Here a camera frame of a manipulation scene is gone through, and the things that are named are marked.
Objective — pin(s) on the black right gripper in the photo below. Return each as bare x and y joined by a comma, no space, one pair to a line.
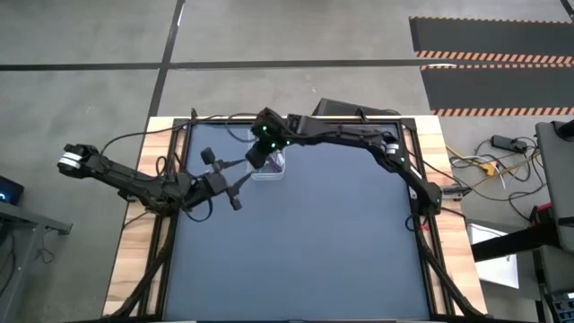
258,157

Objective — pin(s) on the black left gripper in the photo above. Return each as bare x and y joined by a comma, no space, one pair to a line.
215,184

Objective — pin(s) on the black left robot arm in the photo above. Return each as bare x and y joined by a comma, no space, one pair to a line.
134,181

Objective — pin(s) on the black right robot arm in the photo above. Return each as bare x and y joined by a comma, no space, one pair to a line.
350,132

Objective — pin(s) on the clear plastic bin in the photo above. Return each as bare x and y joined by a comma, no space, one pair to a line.
269,176

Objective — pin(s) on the black computer case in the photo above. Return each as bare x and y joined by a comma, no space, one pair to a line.
336,107

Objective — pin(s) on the small grey connector box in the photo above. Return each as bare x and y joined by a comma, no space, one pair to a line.
453,190

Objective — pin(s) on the grey metal cart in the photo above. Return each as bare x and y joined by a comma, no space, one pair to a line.
27,215

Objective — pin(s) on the dark device with blue light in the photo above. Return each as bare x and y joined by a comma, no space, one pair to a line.
11,190

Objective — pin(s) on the black hazard-striped floor mat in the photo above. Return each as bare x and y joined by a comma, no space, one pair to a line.
493,36
493,89

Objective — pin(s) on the black power strip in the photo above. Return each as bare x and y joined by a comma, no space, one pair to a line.
507,142

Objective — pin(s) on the white box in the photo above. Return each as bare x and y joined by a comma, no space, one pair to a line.
498,269

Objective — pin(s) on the grey desk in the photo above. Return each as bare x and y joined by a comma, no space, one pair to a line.
558,179

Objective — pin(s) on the blue button panel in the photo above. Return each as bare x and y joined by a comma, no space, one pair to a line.
564,309

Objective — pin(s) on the black metal table frame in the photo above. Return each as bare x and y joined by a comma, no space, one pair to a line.
341,120

